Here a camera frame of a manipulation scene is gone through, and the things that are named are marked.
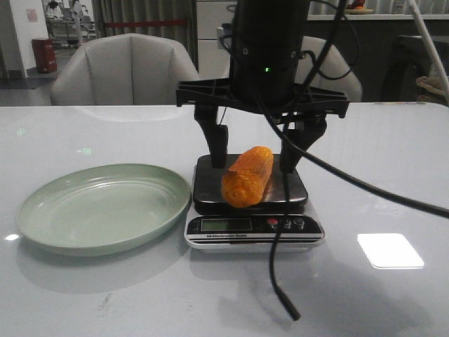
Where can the left grey armchair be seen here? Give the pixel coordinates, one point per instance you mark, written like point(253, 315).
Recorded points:
point(127, 69)

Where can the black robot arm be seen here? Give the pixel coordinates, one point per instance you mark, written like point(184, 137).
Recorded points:
point(265, 46)

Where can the orange corn cob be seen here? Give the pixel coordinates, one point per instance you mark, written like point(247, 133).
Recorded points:
point(244, 182)

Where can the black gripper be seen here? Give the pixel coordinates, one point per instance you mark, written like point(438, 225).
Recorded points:
point(208, 95)

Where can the pale green plate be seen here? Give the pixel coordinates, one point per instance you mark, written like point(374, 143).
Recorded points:
point(104, 210)

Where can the grey armchair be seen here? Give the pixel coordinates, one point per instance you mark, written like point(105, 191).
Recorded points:
point(127, 69)
point(333, 66)

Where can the red bin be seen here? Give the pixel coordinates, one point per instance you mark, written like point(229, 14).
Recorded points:
point(44, 55)

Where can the fruit bowl on counter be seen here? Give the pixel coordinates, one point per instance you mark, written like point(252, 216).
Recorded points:
point(357, 7)

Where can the dark sideboard counter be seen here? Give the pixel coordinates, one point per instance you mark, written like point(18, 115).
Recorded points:
point(366, 40)

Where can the right grey armchair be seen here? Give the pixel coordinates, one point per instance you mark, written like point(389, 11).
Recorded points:
point(333, 66)

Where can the white drawer cabinet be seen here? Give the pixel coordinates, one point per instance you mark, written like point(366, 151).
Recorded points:
point(213, 62)

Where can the tan cushion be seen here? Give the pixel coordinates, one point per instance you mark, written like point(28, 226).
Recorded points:
point(431, 90)

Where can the black silver kitchen scale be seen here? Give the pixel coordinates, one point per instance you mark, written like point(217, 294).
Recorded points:
point(220, 228)

